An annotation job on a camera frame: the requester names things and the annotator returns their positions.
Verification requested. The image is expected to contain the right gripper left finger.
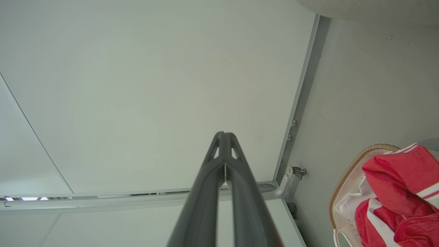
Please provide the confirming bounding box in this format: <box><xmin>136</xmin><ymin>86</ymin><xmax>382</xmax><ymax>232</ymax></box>
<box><xmin>167</xmin><ymin>131</ymin><xmax>227</xmax><ymax>247</ymax></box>

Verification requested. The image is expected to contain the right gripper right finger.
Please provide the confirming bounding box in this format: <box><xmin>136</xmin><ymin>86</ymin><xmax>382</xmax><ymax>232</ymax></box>
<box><xmin>225</xmin><ymin>131</ymin><xmax>284</xmax><ymax>247</ymax></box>

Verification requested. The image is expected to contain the red white-striped garment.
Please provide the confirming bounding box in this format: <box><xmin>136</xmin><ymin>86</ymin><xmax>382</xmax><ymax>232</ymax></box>
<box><xmin>354</xmin><ymin>144</ymin><xmax>439</xmax><ymax>247</ymax></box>

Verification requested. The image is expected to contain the grey partition foot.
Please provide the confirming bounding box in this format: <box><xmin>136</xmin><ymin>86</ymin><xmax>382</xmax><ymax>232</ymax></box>
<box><xmin>259</xmin><ymin>166</ymin><xmax>295</xmax><ymax>201</ymax></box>

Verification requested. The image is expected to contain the white woven-rim laundry basket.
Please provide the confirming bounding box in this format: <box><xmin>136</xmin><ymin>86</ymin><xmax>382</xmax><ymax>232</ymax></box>
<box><xmin>329</xmin><ymin>144</ymin><xmax>402</xmax><ymax>247</ymax></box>

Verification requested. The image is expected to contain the grey metal partition frame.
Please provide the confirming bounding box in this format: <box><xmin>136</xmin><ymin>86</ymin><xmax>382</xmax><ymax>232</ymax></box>
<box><xmin>0</xmin><ymin>14</ymin><xmax>331</xmax><ymax>210</ymax></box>

